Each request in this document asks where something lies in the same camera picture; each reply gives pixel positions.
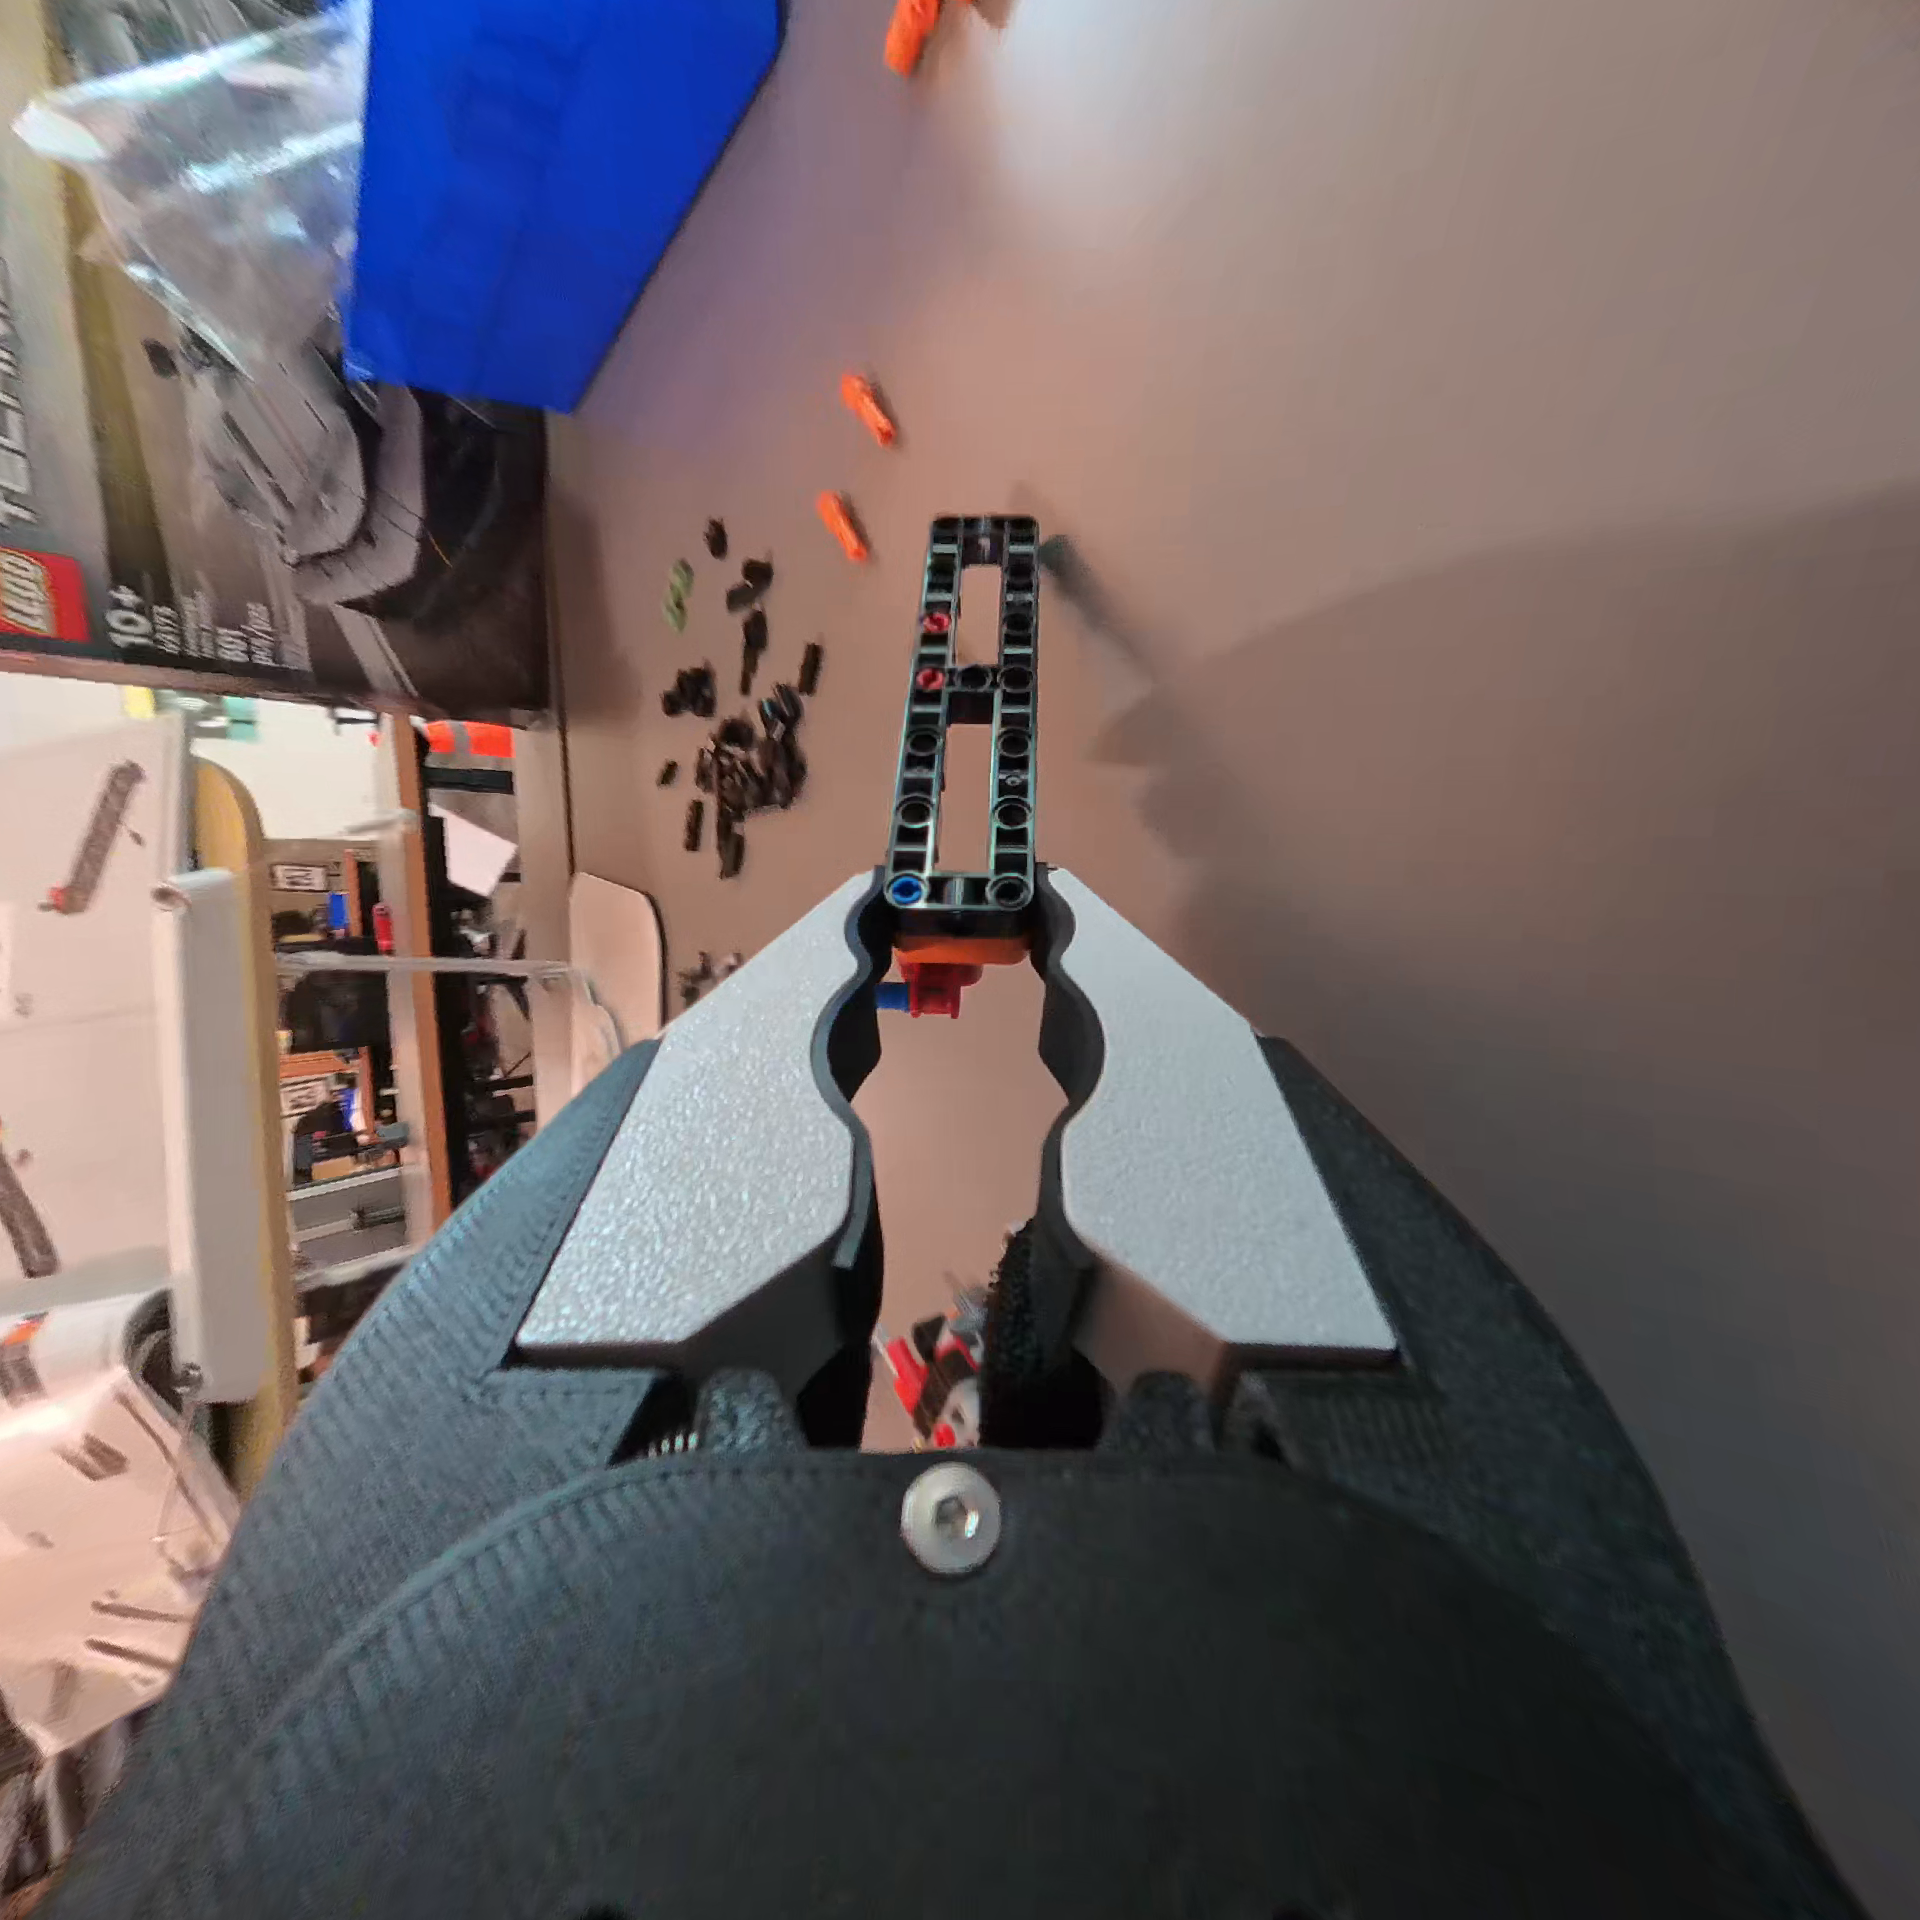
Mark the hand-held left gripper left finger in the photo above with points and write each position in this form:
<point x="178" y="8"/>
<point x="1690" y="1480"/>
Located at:
<point x="705" y="1185"/>

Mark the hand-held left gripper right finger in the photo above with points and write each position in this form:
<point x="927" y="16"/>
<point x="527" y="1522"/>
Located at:
<point x="1214" y="1185"/>

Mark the black lego frame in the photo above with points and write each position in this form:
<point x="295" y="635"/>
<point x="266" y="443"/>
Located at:
<point x="910" y="750"/>

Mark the lego car chassis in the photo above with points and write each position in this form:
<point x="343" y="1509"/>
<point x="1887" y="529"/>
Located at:
<point x="939" y="1364"/>

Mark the pile of black lego pieces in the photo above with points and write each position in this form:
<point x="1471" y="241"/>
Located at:
<point x="751" y="758"/>

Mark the green lego piece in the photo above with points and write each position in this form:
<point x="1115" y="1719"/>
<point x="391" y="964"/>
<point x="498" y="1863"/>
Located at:
<point x="678" y="596"/>

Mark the orange lego pin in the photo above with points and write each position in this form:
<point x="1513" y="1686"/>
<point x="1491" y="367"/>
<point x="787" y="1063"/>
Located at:
<point x="842" y="525"/>
<point x="866" y="408"/>

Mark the background shelf rack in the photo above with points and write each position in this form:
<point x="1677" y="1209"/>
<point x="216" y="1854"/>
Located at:
<point x="345" y="1080"/>

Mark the white booklet stand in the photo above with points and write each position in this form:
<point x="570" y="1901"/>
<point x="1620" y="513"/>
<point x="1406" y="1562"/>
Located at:
<point x="225" y="1140"/>

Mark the blue plastic bin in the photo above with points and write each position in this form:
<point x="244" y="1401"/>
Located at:
<point x="555" y="181"/>

